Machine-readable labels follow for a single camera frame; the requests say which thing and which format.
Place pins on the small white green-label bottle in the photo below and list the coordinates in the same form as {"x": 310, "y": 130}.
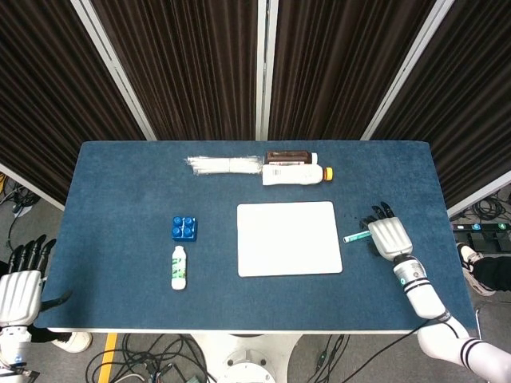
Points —
{"x": 179, "y": 269}

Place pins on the blue four-stud toy brick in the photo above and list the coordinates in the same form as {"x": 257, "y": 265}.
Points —
{"x": 184, "y": 228}

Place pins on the bundle of clear straws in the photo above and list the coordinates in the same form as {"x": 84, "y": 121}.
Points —
{"x": 227, "y": 164}

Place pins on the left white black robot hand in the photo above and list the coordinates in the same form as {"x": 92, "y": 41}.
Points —
{"x": 18, "y": 295}

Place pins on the white black sneaker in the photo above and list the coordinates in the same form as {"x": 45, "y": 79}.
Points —
{"x": 473, "y": 271}

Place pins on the brown drink bottle white cap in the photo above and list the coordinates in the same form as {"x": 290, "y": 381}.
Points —
{"x": 289, "y": 156}

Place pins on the teal marker pen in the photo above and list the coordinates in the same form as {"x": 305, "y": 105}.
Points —
{"x": 355, "y": 236}

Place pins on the blue fabric table cover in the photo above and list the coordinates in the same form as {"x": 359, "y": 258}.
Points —
{"x": 120, "y": 259}

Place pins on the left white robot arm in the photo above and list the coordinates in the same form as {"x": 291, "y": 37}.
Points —
{"x": 14, "y": 351}

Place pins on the dark brown ribbed partition panel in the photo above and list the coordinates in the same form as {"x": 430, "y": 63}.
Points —
{"x": 187, "y": 68}
{"x": 467, "y": 99}
{"x": 343, "y": 64}
{"x": 52, "y": 99}

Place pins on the grey partition frame post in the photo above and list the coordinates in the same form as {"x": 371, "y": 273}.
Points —
{"x": 32, "y": 187}
{"x": 407, "y": 68}
{"x": 479, "y": 195}
{"x": 116, "y": 72}
{"x": 265, "y": 68}

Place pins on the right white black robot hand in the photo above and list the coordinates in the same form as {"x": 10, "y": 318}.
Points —
{"x": 389, "y": 237}

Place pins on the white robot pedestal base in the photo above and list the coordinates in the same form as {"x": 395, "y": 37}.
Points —
{"x": 247, "y": 359}

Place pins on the black trouser leg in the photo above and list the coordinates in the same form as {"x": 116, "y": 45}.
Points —
{"x": 495, "y": 273}

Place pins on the white bottle yellow cap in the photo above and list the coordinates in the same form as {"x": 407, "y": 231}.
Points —
{"x": 291, "y": 174}

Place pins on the black foot pedal unit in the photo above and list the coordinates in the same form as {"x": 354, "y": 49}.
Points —
{"x": 483, "y": 235}

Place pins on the white drawing board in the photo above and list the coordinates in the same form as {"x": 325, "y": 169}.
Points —
{"x": 289, "y": 239}

